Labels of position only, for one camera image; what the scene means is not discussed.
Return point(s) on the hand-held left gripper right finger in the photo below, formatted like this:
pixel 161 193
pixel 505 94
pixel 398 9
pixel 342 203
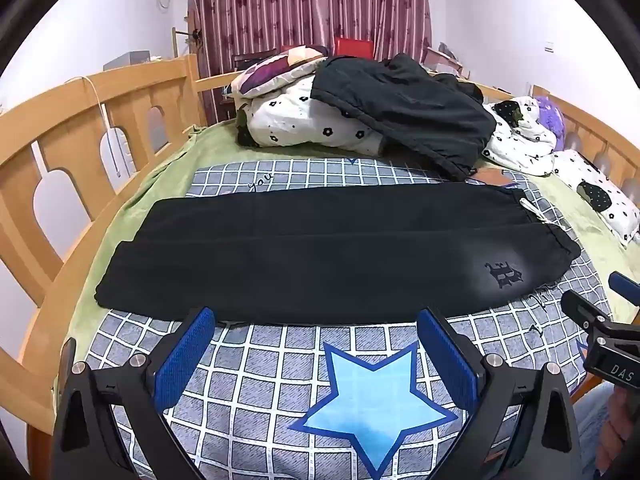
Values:
pixel 450 360

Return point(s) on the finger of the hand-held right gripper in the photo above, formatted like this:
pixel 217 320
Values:
pixel 582 310
pixel 626 287

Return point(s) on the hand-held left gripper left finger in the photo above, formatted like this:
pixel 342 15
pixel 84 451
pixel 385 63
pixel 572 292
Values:
pixel 185 360

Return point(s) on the plain black pants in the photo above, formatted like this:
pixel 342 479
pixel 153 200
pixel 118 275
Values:
pixel 300 260

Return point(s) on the person's right hand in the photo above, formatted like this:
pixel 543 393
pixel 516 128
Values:
pixel 627 420

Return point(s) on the blue cloth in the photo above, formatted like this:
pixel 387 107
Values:
pixel 592 410

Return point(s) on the grid blanket with stars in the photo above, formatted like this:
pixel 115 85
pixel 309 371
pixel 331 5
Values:
pixel 250 385

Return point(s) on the white dotted pillow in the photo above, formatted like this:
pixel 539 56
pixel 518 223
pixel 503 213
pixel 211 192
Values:
pixel 615 200

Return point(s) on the wooden bed headboard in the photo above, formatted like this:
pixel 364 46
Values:
pixel 600 125

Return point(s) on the purple plush toy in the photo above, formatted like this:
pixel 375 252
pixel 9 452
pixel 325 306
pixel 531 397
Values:
pixel 547 110

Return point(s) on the pile of black garments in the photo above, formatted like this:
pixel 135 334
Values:
pixel 400 105

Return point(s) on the white flower print quilt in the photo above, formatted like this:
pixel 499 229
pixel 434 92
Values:
pixel 300 120

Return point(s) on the purple patchwork pillow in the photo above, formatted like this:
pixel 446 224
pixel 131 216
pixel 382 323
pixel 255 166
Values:
pixel 270 72

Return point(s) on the grey box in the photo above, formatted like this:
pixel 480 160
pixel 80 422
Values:
pixel 127 60

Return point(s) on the wooden rack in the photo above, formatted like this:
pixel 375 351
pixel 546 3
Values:
pixel 176 42

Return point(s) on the red box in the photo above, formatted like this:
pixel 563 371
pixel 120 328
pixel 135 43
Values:
pixel 352 47

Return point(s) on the maroon striped curtain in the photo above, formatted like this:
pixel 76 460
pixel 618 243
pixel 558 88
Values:
pixel 300 5

